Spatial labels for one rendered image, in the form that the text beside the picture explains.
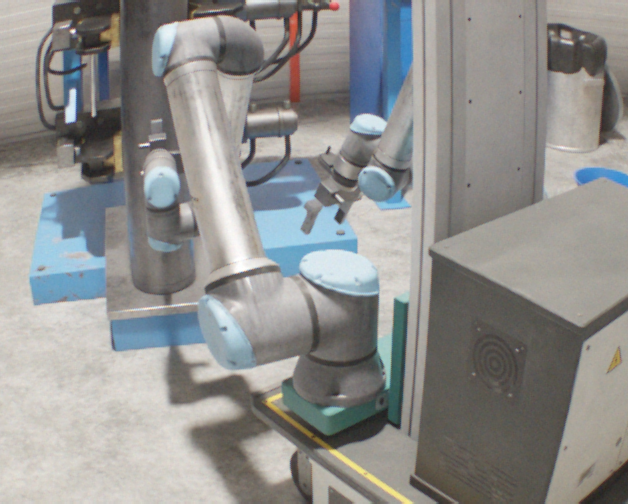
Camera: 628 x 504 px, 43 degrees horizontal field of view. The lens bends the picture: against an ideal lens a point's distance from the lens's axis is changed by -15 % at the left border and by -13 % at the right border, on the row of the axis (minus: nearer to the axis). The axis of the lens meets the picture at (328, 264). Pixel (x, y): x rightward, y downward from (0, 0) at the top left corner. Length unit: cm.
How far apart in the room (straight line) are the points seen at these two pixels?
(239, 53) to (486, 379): 86
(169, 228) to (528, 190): 90
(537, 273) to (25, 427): 162
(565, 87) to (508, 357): 321
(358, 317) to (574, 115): 301
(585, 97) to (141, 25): 271
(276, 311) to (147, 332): 117
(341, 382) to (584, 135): 308
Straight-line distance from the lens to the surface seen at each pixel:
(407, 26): 398
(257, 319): 161
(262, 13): 305
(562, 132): 458
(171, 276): 275
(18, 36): 501
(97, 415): 251
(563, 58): 442
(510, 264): 140
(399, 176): 211
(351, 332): 170
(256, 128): 315
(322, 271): 167
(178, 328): 276
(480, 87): 159
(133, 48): 251
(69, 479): 228
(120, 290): 283
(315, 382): 177
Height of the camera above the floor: 146
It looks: 27 degrees down
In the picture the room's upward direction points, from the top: straight up
